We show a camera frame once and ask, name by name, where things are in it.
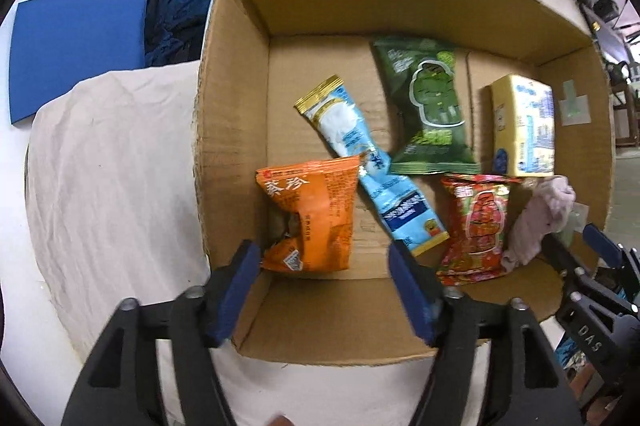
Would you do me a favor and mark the yellow blue tissue pack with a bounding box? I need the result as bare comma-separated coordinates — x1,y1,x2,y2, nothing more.
490,74,555,177

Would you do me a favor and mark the grey table cloth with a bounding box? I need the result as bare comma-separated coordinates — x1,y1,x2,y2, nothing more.
25,62,432,425

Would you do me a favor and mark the open cardboard box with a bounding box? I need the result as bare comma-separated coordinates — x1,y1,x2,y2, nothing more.
192,0,615,367

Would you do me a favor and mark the dark blue cloth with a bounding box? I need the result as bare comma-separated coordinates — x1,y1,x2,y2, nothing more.
144,0,213,68

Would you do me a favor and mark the blue foam mat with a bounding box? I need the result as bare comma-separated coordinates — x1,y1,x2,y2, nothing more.
8,0,146,123

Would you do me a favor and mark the brown wooden chair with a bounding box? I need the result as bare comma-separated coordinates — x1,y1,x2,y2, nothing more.
605,61,639,148

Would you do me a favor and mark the orange snack packet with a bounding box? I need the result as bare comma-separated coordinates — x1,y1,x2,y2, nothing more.
255,155,360,275

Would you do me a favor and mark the light blue long packet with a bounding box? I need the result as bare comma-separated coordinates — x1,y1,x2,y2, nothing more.
295,75,449,256

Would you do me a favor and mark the lavender towel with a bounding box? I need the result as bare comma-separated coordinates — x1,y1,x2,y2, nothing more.
501,176,576,272

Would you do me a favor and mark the red snack packet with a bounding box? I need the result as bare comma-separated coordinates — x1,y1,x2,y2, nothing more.
436,174,518,287

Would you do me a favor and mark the green snack packet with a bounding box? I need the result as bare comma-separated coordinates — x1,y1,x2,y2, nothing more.
371,36,480,176

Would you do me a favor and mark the black speaker box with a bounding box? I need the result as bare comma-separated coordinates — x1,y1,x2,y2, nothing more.
592,0,620,22

